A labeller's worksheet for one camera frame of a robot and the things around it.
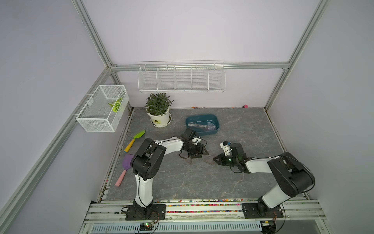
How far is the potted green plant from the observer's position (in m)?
0.98

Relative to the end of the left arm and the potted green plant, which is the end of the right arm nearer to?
the end of the left arm

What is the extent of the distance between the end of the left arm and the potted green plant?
28cm

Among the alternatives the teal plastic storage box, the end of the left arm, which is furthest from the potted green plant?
the end of the left arm

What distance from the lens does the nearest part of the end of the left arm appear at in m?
0.80

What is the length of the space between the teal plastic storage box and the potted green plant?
0.17 m

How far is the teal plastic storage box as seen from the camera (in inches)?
42.3

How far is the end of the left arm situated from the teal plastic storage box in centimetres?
20
